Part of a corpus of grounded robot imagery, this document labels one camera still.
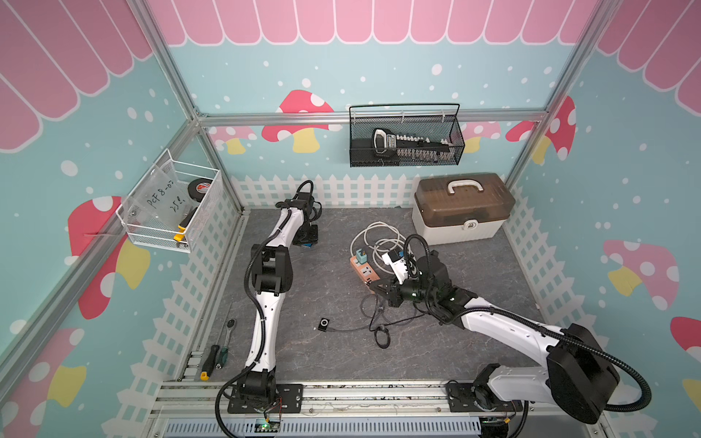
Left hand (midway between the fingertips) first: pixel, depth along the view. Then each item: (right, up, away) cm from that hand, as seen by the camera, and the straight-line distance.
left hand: (307, 244), depth 107 cm
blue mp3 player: (+1, 0, -1) cm, 1 cm away
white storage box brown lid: (+55, +13, -14) cm, 58 cm away
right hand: (+24, -11, -30) cm, 40 cm away
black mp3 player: (+9, -25, -20) cm, 33 cm away
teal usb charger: (+21, -4, -10) cm, 24 cm away
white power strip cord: (+29, +2, +2) cm, 29 cm away
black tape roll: (-27, +18, -27) cm, 43 cm away
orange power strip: (+22, -9, -10) cm, 26 cm away
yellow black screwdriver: (-24, -34, -27) cm, 49 cm away
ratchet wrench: (-21, -25, -20) cm, 38 cm away
